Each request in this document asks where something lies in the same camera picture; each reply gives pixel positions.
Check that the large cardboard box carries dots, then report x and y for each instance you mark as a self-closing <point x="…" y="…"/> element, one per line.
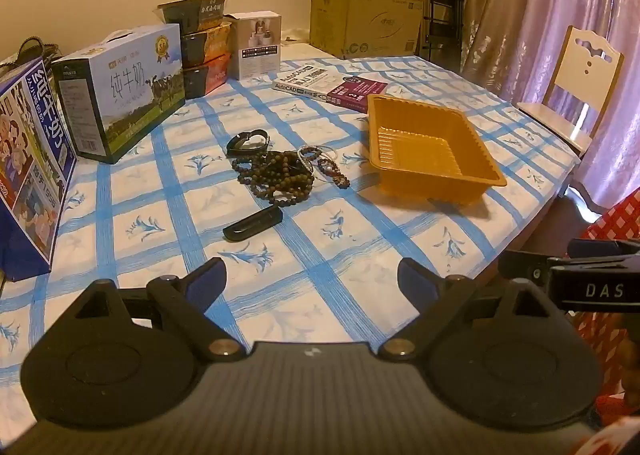
<point x="370" y="15"/>

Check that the black folding rack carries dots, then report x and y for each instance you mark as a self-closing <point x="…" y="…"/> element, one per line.
<point x="442" y="0"/>

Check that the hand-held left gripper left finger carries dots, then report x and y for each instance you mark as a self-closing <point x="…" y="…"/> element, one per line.
<point x="202" y="285"/>

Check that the red checked cloth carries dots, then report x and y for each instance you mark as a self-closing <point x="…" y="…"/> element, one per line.
<point x="617" y="220"/>

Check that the blue checked tablecloth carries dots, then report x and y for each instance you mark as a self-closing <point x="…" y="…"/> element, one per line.
<point x="150" y="195"/>

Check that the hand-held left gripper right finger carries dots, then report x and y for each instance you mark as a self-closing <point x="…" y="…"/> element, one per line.
<point x="415" y="280"/>

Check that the black round watch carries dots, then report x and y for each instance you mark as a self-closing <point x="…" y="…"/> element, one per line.
<point x="247" y="142"/>

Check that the orange noodle box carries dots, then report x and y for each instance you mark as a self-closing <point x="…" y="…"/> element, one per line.
<point x="207" y="77"/>

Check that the yellow noodle box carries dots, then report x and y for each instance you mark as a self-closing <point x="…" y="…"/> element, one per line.
<point x="207" y="45"/>

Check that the white book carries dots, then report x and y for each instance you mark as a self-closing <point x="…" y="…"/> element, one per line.
<point x="305" y="80"/>

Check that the black noodle box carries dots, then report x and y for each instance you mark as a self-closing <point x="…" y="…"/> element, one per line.
<point x="195" y="12"/>

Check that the blue milk box with figures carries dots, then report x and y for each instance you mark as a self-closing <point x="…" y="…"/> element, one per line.
<point x="30" y="175"/>

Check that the white product box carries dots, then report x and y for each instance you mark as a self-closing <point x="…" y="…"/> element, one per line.
<point x="255" y="47"/>

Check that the cow print milk box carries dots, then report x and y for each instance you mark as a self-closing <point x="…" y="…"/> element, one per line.
<point x="125" y="85"/>

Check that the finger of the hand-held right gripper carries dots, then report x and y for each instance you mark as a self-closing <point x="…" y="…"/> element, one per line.
<point x="595" y="247"/>
<point x="522" y="265"/>

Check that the white wooden chair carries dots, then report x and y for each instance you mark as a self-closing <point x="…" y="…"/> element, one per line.
<point x="585" y="70"/>

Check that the orange plastic tray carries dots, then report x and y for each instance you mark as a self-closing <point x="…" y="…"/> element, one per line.
<point x="425" y="150"/>

